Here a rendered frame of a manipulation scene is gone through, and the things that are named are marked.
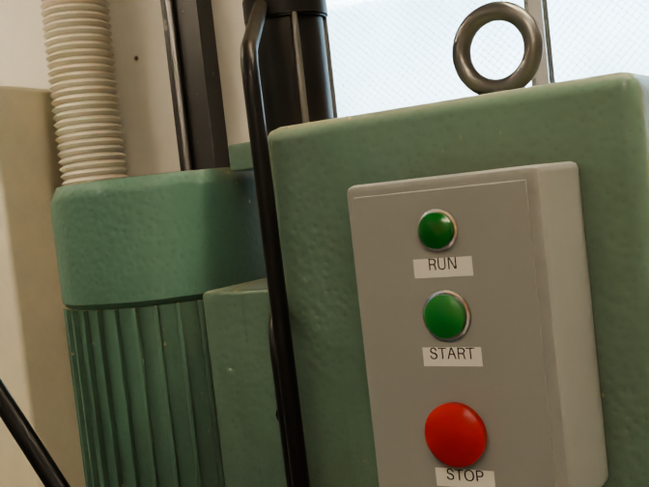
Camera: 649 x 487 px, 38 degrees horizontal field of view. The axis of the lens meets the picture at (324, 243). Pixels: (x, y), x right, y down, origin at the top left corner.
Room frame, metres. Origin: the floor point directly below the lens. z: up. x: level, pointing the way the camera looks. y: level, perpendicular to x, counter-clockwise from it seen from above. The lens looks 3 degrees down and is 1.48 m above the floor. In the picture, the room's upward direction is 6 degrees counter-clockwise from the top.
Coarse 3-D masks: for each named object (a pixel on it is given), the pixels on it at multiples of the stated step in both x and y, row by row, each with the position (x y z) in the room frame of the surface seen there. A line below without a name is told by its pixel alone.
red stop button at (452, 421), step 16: (432, 416) 0.43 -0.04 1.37; (448, 416) 0.43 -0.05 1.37; (464, 416) 0.42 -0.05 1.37; (432, 432) 0.43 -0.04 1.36; (448, 432) 0.43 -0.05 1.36; (464, 432) 0.42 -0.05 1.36; (480, 432) 0.42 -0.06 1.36; (432, 448) 0.43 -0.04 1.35; (448, 448) 0.43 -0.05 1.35; (464, 448) 0.42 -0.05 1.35; (480, 448) 0.42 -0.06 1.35; (448, 464) 0.43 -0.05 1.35; (464, 464) 0.43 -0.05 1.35
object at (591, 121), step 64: (320, 128) 0.54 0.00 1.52; (384, 128) 0.52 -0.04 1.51; (448, 128) 0.50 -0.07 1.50; (512, 128) 0.48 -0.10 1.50; (576, 128) 0.46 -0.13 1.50; (640, 128) 0.45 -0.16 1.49; (320, 192) 0.54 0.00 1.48; (640, 192) 0.45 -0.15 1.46; (320, 256) 0.55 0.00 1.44; (640, 256) 0.45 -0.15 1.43; (320, 320) 0.55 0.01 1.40; (640, 320) 0.45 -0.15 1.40; (320, 384) 0.55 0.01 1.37; (640, 384) 0.45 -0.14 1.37; (320, 448) 0.55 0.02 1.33; (640, 448) 0.45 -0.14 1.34
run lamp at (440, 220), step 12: (432, 216) 0.43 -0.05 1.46; (444, 216) 0.43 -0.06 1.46; (420, 228) 0.44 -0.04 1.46; (432, 228) 0.43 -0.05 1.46; (444, 228) 0.43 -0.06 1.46; (456, 228) 0.43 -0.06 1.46; (420, 240) 0.44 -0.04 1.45; (432, 240) 0.43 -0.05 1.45; (444, 240) 0.43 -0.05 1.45; (456, 240) 0.43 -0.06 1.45
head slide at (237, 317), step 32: (224, 288) 0.66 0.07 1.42; (256, 288) 0.63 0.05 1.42; (224, 320) 0.64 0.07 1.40; (256, 320) 0.62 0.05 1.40; (224, 352) 0.64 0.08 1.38; (256, 352) 0.63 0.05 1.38; (224, 384) 0.64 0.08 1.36; (256, 384) 0.63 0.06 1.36; (224, 416) 0.64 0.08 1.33; (256, 416) 0.63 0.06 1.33; (224, 448) 0.65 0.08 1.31; (256, 448) 0.63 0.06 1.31; (256, 480) 0.63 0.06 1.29
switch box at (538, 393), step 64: (384, 192) 0.45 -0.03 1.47; (448, 192) 0.43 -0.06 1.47; (512, 192) 0.42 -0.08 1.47; (576, 192) 0.45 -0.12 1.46; (384, 256) 0.45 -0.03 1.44; (448, 256) 0.43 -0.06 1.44; (512, 256) 0.42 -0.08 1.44; (576, 256) 0.44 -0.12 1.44; (384, 320) 0.45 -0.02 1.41; (512, 320) 0.42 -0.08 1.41; (576, 320) 0.44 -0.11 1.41; (384, 384) 0.46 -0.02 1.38; (448, 384) 0.44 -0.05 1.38; (512, 384) 0.42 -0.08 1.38; (576, 384) 0.43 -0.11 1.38; (384, 448) 0.46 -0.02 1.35; (512, 448) 0.42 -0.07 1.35; (576, 448) 0.42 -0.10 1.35
